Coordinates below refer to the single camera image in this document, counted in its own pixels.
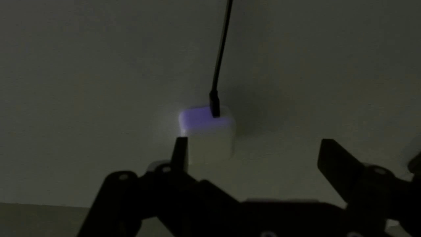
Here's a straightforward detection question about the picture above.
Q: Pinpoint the small white charger adapter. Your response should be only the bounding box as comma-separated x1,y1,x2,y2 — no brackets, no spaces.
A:
177,104,237,168

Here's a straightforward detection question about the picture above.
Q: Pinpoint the large white board mat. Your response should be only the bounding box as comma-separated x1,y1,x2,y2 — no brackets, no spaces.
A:
0,0,421,211

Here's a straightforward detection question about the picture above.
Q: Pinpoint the thin black cable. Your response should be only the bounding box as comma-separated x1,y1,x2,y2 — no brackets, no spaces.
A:
208,0,236,119

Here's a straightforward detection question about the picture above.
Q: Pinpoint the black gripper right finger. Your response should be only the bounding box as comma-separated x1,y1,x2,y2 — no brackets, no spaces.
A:
318,139,421,237

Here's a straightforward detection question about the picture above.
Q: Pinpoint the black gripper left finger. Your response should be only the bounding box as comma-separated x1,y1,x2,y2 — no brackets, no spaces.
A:
78,136,241,237

